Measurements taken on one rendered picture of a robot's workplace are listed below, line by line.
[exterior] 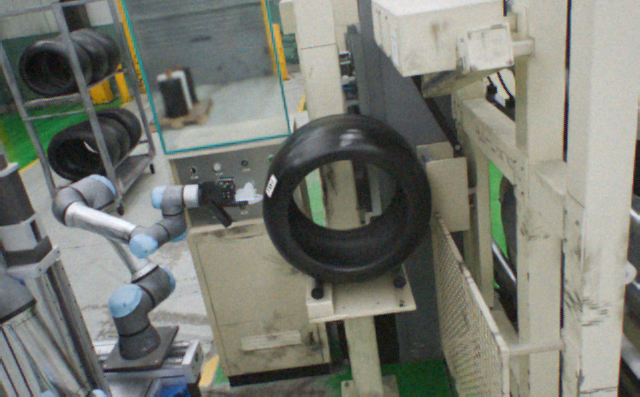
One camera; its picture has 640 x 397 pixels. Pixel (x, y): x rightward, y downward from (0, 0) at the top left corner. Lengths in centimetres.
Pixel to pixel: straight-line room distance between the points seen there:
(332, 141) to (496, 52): 60
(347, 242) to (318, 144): 54
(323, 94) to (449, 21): 75
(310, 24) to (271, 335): 152
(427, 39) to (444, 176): 81
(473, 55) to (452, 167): 83
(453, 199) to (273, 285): 97
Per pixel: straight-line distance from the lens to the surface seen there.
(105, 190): 216
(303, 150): 169
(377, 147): 168
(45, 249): 181
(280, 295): 264
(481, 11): 138
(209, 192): 185
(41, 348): 156
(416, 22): 135
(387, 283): 206
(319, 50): 196
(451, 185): 208
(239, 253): 254
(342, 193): 211
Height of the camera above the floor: 192
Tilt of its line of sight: 23 degrees down
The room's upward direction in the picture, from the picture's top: 9 degrees counter-clockwise
